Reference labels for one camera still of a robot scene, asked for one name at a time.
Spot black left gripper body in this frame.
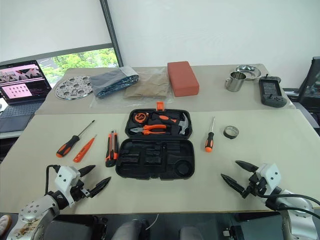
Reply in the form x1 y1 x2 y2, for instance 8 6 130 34
70 179 91 201

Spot red-orange rectangular block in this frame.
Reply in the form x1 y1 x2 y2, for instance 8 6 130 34
166 60 201 98

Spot dark grey window frame post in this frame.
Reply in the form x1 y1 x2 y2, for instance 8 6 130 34
99 0 124 68

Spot open laptop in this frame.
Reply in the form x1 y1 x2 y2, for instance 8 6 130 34
0 59 53 134

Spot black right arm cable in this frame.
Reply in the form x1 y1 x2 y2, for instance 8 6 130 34
257 186 320 219

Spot black tool case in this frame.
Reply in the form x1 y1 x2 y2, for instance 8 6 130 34
115 107 196 181

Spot black mesh office chair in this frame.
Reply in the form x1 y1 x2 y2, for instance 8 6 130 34
282 56 320 137

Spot stainless steel bowl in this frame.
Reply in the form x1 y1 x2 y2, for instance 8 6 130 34
233 64 262 82

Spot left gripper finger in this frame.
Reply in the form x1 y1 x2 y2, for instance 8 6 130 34
88 176 112 199
78 164 97 179

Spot thin white wire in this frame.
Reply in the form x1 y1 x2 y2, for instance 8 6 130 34
146 213 160 230

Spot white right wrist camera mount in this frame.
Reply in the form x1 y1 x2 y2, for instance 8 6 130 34
255 163 282 198

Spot orange voltage tester pen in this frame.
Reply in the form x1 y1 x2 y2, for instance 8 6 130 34
72 134 98 164

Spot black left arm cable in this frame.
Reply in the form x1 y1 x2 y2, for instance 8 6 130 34
44 164 61 195

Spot black handheld controller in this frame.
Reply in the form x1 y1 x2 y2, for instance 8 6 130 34
258 73 287 109

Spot Phillips screwdriver black orange handle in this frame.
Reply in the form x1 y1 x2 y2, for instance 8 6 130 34
55 119 96 159

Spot claw hammer black orange handle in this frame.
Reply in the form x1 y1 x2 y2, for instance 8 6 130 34
150 112 192 137

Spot orange handled pliers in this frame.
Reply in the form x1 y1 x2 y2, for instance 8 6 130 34
129 123 168 136

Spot dark blue folded bag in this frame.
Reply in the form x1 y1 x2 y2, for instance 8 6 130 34
89 65 140 100

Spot dark grey padded block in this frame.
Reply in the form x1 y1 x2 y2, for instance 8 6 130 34
41 214 109 240

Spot dark grey rounded shape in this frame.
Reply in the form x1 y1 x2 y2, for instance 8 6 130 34
179 225 204 240
111 218 151 240

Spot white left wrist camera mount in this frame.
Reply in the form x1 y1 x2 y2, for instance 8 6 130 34
54 164 82 208

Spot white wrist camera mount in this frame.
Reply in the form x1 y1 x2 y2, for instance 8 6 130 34
255 163 282 198
54 164 82 208

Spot white roller blind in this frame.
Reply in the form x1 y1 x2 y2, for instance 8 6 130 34
0 0 116 64

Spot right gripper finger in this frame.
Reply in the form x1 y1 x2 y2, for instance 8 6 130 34
235 160 260 174
220 173 247 200

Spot black tape roll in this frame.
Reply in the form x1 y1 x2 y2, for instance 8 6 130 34
222 125 240 140

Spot orange black utility knife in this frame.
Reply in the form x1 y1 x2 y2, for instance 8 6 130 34
104 129 120 168

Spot perforated round metal disc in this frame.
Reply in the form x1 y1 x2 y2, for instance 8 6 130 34
54 75 94 101

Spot stainless steel mug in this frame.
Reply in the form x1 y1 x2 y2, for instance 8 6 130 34
224 71 247 93

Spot orange black tape measure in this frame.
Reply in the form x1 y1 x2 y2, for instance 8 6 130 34
133 112 150 124

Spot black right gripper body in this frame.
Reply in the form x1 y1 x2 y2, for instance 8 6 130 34
243 171 268 200

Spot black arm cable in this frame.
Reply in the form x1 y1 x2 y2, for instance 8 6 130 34
44 164 61 195
257 186 320 219

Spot clear bag with brown cloth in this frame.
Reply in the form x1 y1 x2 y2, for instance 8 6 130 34
89 66 176 109

